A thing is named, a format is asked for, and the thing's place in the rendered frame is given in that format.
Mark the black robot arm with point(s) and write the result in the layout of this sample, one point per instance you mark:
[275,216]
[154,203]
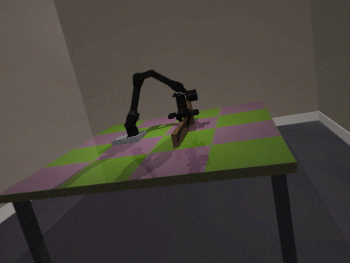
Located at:
[138,79]

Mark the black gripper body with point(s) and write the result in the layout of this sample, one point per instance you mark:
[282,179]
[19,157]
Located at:
[193,112]

